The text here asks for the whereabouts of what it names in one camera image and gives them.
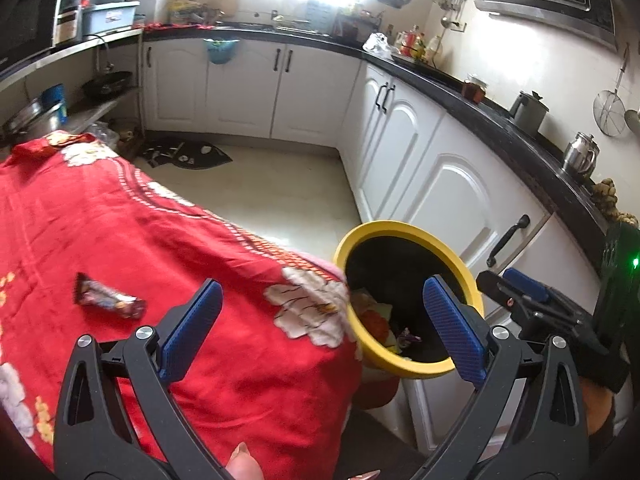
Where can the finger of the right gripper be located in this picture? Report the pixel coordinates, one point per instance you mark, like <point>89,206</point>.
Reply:
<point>526,285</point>

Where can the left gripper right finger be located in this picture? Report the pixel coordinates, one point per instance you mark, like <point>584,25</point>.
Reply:
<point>526,419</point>

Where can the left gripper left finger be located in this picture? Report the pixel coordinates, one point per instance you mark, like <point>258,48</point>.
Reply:
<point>94,436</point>

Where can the dark candy bar wrapper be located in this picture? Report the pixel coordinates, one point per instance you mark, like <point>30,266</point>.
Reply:
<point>92,293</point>

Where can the purple candy wrapper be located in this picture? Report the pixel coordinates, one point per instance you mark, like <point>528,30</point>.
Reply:
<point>405,339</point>

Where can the yellow trash bin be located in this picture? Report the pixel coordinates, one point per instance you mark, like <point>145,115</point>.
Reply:
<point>391,260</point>

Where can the ginger root pile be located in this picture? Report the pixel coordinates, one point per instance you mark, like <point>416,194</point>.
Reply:
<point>605,198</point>

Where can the red floral tablecloth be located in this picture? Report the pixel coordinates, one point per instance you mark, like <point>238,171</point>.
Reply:
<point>278,370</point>

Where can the steel kettle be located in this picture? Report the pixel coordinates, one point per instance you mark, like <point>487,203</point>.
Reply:
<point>580,156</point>

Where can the grey metal pot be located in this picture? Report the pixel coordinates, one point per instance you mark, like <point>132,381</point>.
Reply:
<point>528,112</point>

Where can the steel pots on shelf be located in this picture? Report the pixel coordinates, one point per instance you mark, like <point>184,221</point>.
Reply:
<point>42,115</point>

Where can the black frying pan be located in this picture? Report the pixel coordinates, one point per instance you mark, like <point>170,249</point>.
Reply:
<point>106,86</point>

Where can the white plastic bag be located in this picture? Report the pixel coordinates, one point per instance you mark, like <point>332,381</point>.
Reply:
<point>377,45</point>

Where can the teal hanging basket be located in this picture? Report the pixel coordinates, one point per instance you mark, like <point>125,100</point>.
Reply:
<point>221,51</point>

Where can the blue plastic storage box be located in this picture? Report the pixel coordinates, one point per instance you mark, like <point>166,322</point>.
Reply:
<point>107,17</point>

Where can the black microwave oven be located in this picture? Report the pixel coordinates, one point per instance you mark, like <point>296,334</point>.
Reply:
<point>28,31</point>

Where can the wire mesh strainer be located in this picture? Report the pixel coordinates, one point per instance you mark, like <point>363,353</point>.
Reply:
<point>608,109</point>

